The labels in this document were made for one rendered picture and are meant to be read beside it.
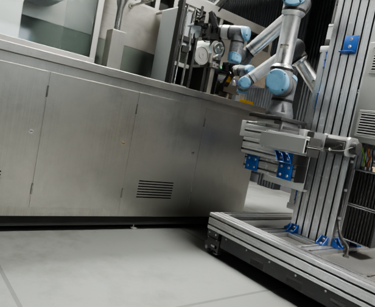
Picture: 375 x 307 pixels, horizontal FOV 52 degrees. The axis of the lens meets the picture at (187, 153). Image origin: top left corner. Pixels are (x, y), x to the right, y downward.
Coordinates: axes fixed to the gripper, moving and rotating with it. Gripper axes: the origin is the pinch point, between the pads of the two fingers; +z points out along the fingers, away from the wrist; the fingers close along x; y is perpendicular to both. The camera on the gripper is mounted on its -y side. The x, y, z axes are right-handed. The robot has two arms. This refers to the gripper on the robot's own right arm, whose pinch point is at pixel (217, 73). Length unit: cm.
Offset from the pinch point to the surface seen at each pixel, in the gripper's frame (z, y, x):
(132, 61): 31, -4, 53
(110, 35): 6, 5, 83
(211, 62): -5.6, 5.3, 11.1
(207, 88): -6.5, -13.1, 11.2
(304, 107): 121, 12, -264
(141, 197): -28, -87, 62
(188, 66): -13.7, -3.6, 35.4
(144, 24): 31, 24, 48
